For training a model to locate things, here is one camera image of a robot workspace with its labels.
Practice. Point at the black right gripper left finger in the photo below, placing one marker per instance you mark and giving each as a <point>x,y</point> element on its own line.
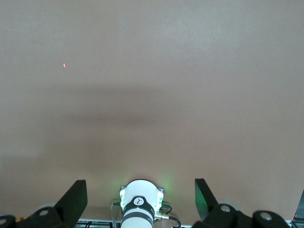
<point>69,206</point>

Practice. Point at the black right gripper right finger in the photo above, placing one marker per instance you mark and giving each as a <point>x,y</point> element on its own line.
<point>209,206</point>

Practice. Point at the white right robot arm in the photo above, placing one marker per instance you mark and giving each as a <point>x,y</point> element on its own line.
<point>140,192</point>

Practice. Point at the bag of orange items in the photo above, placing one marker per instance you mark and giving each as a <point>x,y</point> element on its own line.
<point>20,218</point>

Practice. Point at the brown table cloth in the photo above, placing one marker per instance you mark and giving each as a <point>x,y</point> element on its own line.
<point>152,95</point>

